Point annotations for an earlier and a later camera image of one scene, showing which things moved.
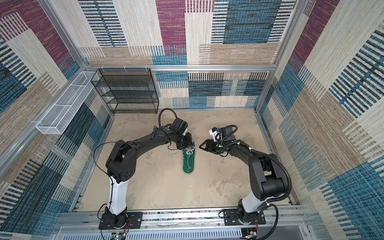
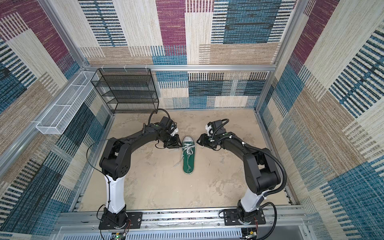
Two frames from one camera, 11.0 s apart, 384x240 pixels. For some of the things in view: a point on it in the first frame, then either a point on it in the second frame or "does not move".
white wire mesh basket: x=59 y=117 does not move
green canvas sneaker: x=189 y=159 does not move
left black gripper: x=189 y=142 to x=176 y=144
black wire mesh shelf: x=127 y=90 does not move
